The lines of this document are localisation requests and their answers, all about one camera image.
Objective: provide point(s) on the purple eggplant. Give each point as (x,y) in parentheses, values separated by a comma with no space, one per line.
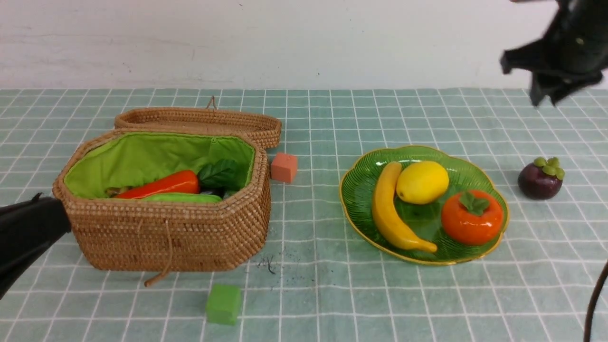
(217,192)

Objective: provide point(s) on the orange persimmon green calyx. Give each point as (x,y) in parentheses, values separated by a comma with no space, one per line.
(472,217)

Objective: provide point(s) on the yellow banana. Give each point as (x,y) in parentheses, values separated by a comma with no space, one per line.
(385,215)

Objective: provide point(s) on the yellow lemon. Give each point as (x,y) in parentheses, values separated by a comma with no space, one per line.
(422,183)

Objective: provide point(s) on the light green cucumber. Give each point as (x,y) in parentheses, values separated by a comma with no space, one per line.
(184,198)

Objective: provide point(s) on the green checkered tablecloth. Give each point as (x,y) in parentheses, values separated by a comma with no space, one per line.
(317,280)

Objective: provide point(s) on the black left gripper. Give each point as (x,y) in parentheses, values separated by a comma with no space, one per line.
(27,230)

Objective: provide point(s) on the woven rattan basket lid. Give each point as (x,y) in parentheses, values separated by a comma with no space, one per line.
(262,129)

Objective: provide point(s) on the orange carrot green leaves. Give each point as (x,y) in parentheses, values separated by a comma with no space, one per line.
(220,174)

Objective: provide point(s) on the green foam cube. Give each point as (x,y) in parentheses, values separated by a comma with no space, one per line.
(223,304)

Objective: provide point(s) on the pink foam cube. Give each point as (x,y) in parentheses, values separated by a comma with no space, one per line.
(284,167)

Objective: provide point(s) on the woven rattan basket green lining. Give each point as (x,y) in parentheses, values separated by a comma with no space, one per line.
(146,235)

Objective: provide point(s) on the green leaf-shaped glass plate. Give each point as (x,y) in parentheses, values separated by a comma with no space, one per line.
(356,193)

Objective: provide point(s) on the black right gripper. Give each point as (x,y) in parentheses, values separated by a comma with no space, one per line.
(570,56)

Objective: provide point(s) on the purple mangosteen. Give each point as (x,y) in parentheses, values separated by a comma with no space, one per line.
(542,179)

